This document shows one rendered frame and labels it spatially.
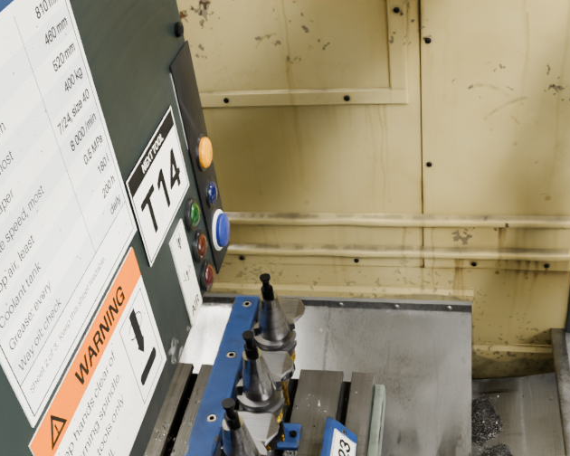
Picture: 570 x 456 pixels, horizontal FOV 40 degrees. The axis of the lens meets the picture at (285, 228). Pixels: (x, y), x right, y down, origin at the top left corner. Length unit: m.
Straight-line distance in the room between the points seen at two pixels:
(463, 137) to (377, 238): 0.29
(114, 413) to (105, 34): 0.23
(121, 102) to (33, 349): 0.17
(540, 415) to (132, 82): 1.38
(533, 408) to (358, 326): 0.41
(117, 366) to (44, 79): 0.19
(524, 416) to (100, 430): 1.36
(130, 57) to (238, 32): 0.87
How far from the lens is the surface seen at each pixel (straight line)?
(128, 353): 0.52
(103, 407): 0.49
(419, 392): 1.63
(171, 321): 0.59
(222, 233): 0.67
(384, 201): 1.52
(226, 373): 1.10
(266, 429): 1.04
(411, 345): 1.66
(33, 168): 0.40
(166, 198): 0.57
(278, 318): 1.11
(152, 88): 0.55
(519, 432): 1.74
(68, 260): 0.44
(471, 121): 1.42
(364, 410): 1.45
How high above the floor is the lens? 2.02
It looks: 37 degrees down
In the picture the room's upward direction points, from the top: 9 degrees counter-clockwise
